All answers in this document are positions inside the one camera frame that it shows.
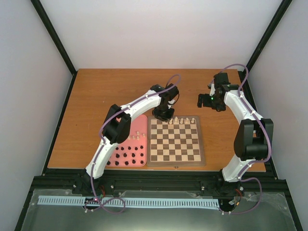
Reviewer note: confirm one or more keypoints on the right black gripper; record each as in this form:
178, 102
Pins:
222, 107

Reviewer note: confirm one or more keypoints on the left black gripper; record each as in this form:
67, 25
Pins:
165, 118

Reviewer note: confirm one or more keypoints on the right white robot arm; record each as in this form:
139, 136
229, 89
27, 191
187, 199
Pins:
252, 142

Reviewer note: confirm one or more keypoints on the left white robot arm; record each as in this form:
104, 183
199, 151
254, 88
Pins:
116, 127

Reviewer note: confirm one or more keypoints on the left circuit board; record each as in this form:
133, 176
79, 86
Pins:
99, 192

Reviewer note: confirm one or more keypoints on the wooden chessboard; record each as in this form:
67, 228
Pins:
173, 145

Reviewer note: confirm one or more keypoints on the pink plastic tray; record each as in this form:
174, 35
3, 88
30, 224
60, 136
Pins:
138, 152

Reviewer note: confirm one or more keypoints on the black aluminium frame rail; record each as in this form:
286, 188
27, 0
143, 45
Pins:
119, 181

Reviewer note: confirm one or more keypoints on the right black frame post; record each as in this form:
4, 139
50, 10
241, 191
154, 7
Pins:
277, 17

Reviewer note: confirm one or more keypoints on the black frame post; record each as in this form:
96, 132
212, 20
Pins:
54, 35
277, 17

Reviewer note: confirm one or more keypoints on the left black frame post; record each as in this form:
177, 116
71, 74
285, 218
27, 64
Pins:
54, 35

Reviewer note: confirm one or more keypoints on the light blue cable duct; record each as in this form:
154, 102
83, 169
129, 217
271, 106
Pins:
130, 202

